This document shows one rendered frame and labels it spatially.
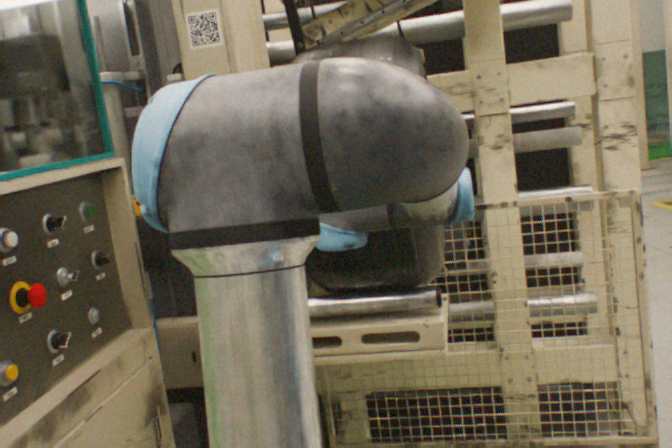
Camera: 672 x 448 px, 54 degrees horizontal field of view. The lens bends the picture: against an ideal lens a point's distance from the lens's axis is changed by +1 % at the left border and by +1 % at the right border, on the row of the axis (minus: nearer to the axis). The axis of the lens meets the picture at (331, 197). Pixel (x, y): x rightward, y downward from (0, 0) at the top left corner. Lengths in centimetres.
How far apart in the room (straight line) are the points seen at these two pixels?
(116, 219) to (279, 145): 102
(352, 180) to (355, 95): 6
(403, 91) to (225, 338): 22
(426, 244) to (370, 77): 83
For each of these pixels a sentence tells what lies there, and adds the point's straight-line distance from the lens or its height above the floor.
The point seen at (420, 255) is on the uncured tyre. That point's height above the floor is 101.
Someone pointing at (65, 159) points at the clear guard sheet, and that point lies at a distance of 131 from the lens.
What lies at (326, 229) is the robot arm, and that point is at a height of 116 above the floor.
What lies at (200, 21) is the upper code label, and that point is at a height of 153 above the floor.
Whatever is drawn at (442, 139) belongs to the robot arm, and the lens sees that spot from 49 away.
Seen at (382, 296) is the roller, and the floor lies 92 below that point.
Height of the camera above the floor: 133
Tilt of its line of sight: 8 degrees down
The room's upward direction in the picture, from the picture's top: 8 degrees counter-clockwise
